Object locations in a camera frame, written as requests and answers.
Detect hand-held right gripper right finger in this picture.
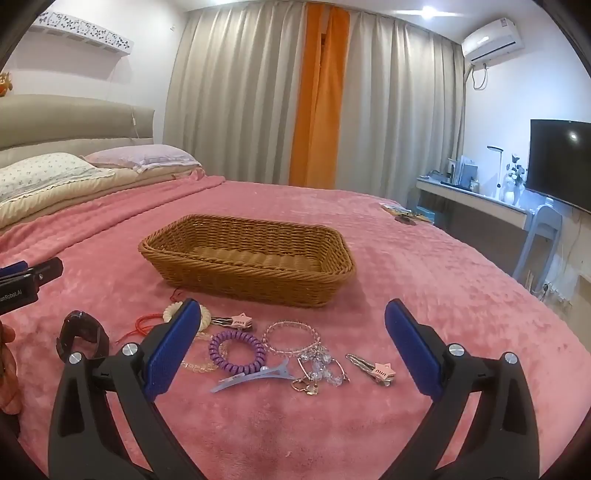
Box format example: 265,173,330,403
384,298,541,480

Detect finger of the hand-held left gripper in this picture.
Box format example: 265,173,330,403
0,257,64,289

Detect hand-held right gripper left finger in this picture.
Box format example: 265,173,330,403
48,298,204,480

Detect yellow clear bracelet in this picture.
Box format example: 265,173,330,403
178,335,221,376

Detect white bracelet with red cord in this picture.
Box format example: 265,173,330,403
115,288,214,346

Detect pink star hair clip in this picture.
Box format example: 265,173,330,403
211,313,254,332
345,353,399,386

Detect purple coil hair tie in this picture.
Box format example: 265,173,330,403
209,329,267,373

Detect blue alligator hair clip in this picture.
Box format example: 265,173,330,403
211,357,296,394

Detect pink beaded bracelet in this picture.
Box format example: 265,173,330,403
262,320,321,356

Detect gold heart charm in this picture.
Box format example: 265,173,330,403
290,376,324,398

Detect brown wicker basket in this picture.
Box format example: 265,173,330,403
138,214,356,308

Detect person's left hand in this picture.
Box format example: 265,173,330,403
0,323,22,414

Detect pink fleece blanket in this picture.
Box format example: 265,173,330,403
0,175,591,480

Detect white floral pillow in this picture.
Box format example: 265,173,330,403
0,153,114,204

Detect beige quilt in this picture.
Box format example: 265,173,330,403
0,166,206,232

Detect white power strip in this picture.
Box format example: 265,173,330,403
540,281,573,306

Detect beige padded headboard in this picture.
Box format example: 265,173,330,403
0,95,155,153

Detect lilac pillow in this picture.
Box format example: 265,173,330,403
83,144,204,174

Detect white desk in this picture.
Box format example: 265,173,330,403
416,175,541,232

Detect white vase with flowers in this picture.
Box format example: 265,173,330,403
501,154,527,205

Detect books on desk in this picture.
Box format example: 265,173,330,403
445,154,481,190

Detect pale blue chair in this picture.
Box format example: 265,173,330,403
512,203,564,287

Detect white desk lamp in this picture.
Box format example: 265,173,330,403
487,145,507,201

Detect grey curtain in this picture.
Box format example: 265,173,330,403
163,1,306,185
323,9,467,217

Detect black television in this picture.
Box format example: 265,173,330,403
525,119,591,210

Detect orange curtain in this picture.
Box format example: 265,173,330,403
290,2,351,189

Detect white air conditioner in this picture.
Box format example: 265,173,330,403
461,17,526,63

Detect white patterned wall shelf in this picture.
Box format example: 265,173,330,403
25,13,136,61

